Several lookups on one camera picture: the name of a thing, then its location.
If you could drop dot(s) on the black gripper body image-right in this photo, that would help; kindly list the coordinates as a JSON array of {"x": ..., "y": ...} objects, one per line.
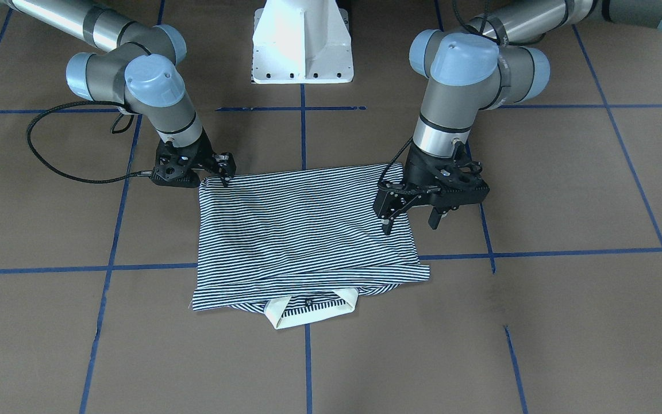
[{"x": 415, "y": 165}]

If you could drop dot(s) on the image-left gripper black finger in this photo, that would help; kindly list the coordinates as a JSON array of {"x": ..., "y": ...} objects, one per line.
[{"x": 225, "y": 176}]

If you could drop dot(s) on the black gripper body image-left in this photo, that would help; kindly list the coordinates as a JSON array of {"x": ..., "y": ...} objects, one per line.
[{"x": 207, "y": 155}]

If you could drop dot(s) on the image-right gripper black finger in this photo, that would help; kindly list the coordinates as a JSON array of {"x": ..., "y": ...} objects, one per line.
[
  {"x": 436, "y": 214},
  {"x": 389, "y": 214}
]

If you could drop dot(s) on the navy white striped polo shirt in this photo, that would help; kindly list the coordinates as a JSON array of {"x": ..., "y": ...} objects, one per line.
[{"x": 299, "y": 247}]

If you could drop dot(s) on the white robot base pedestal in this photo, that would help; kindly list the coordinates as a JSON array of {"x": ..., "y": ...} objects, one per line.
[{"x": 302, "y": 42}]

